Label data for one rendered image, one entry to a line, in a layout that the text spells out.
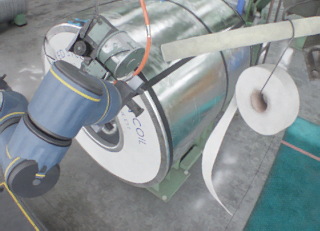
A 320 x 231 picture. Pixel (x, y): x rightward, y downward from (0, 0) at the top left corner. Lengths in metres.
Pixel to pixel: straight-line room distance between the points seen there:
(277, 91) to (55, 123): 0.43
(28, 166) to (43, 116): 0.09
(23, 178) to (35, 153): 0.05
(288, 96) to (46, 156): 0.47
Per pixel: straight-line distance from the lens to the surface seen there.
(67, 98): 0.39
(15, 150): 0.45
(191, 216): 1.94
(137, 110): 0.82
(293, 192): 2.36
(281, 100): 0.50
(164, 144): 1.12
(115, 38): 0.82
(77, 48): 0.95
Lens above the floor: 1.76
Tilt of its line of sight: 41 degrees down
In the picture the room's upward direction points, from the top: 2 degrees clockwise
